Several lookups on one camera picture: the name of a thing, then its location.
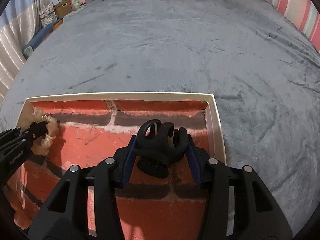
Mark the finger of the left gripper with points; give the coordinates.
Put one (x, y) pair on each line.
(35, 131)

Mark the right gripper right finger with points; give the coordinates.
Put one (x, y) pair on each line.
(238, 203)

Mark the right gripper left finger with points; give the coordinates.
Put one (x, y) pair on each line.
(64, 214)

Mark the beige satin scrunchie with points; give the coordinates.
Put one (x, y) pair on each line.
(46, 134)

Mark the black hair claw clip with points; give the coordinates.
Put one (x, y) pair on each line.
(159, 145)

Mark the white tray brick-pattern liner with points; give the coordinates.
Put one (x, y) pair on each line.
(97, 126)

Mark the blue folded cloth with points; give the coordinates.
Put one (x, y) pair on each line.
(39, 37)

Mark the white shiny curtain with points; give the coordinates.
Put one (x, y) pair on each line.
(18, 26)

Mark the brown cardboard box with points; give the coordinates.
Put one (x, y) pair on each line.
(63, 8)

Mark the grey plush bed blanket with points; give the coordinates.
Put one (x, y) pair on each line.
(263, 72)

